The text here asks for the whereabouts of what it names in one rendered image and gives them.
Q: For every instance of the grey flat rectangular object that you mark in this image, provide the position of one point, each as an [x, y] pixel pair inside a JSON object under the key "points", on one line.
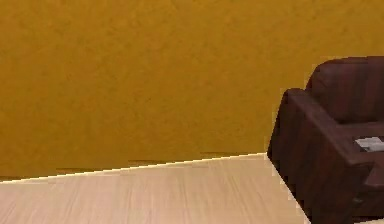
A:
{"points": [[370, 143]]}

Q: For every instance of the dark brown sofa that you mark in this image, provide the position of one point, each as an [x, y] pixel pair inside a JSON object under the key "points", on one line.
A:
{"points": [[320, 140]]}

